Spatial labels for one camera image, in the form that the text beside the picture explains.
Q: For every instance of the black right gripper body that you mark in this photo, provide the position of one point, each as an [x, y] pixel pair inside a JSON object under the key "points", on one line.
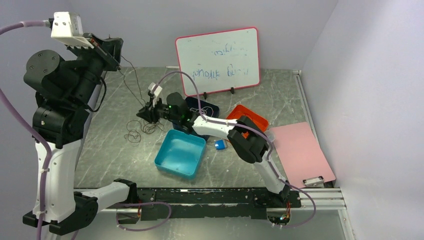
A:
{"points": [[164, 113]]}

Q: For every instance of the dark blue square tray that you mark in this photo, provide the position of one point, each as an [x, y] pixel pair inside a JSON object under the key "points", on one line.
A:
{"points": [[207, 108]]}

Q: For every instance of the clear plastic cup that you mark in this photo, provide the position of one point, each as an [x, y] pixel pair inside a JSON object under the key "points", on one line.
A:
{"points": [[270, 135]]}

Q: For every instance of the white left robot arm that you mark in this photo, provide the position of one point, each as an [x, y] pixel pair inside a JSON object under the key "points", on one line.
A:
{"points": [[59, 136]]}

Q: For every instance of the pink clipboard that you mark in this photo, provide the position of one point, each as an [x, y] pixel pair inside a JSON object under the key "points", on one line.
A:
{"points": [[300, 154]]}

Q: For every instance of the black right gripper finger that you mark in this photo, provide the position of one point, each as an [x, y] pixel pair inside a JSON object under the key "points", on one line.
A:
{"points": [[153, 107], [147, 114]]}

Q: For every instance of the pink-framed whiteboard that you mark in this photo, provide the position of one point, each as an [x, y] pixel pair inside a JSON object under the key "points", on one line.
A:
{"points": [[219, 61]]}

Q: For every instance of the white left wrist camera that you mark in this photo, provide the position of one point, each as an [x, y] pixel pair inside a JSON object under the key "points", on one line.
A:
{"points": [[67, 29]]}

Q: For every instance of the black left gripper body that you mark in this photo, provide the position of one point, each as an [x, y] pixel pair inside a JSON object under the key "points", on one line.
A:
{"points": [[91, 64]]}

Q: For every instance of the aluminium frame rail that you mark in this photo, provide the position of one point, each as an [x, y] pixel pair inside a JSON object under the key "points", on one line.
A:
{"points": [[313, 200]]}

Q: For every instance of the orange square tray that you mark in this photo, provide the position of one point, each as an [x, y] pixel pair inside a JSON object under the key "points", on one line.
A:
{"points": [[240, 110]]}

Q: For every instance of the teal square tray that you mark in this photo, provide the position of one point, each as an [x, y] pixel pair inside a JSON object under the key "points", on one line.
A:
{"points": [[180, 154]]}

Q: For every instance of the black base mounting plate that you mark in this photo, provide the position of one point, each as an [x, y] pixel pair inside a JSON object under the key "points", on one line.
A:
{"points": [[196, 203]]}

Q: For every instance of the small blue white object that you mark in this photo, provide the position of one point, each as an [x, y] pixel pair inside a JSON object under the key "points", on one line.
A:
{"points": [[220, 144]]}

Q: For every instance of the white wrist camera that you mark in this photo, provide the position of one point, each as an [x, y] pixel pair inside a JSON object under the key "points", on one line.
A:
{"points": [[154, 92], [67, 29]]}

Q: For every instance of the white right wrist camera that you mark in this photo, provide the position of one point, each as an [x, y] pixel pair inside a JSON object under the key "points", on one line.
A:
{"points": [[154, 92]]}

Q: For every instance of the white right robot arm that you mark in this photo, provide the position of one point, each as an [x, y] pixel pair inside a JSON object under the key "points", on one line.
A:
{"points": [[248, 141]]}

